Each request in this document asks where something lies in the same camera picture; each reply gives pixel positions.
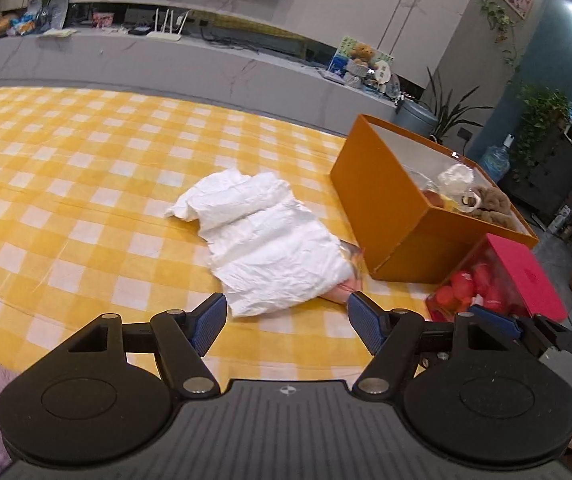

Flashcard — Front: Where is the white plastic bag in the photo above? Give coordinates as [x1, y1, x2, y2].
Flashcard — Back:
[166, 168, 356, 318]

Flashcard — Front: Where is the brown plush toy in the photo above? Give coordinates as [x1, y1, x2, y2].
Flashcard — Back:
[469, 186, 517, 231]

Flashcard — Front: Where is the white ribbon gift bag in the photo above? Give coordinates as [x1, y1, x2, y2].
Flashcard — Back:
[437, 164, 475, 200]

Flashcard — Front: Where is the yellow cloth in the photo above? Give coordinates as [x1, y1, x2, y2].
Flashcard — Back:
[422, 188, 466, 212]

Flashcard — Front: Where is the pink box with red balls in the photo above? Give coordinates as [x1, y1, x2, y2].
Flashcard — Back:
[426, 234, 567, 322]

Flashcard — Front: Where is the blue water jug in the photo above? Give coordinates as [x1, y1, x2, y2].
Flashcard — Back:
[479, 134, 514, 183]

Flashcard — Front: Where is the dark plant shelf cabinet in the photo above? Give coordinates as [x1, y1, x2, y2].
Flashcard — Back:
[503, 84, 572, 218]

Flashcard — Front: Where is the yellow checkered mat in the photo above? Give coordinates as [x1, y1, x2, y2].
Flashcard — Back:
[0, 84, 448, 386]

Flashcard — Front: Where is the grey round trash bin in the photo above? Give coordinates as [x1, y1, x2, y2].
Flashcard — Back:
[393, 100, 438, 136]

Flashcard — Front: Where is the potted plant beside bin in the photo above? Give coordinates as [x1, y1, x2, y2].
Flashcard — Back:
[422, 70, 493, 144]

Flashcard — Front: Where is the grey marble TV console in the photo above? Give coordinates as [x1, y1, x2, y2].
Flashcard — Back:
[0, 29, 394, 132]

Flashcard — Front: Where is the small teddy bear figurine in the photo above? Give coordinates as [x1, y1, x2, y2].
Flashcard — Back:
[347, 44, 375, 77]

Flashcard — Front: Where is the white wifi router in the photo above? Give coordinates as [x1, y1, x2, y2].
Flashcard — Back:
[147, 8, 190, 42]

